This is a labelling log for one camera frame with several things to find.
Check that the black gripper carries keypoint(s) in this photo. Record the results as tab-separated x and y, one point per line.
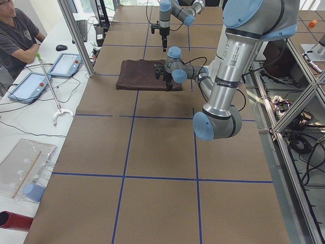
164	32
168	76

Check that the dark brown t-shirt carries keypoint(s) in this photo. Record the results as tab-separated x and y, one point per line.
140	75

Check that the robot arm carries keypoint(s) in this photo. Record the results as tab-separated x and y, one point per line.
173	8
246	23

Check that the black keyboard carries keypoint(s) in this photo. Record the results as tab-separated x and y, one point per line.
83	29

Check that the far blue teach pendant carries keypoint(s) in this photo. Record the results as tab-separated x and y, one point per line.
66	65

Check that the blue teach pendant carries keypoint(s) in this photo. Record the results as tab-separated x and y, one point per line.
29	89
66	65

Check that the black computer mouse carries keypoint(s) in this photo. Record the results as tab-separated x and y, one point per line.
61	47

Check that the reacher grabber stick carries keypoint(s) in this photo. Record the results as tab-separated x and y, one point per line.
60	111

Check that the near blue teach pendant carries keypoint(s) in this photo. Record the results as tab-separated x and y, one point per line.
29	89

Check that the seated man grey shirt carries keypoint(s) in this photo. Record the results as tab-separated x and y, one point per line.
19	37

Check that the clear plastic bag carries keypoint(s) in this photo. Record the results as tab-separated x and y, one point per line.
29	162

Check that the blue plastic cup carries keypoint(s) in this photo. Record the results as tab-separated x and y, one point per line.
34	192

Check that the red cylinder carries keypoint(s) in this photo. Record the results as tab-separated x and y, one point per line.
15	221

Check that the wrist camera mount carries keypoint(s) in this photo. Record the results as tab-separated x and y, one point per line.
159	70
154	27

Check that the white camera pole base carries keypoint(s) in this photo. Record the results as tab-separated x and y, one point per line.
204	71

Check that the aluminium frame post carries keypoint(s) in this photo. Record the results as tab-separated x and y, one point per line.
70	21

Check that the aluminium frame rail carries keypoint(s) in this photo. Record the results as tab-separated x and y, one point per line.
289	83

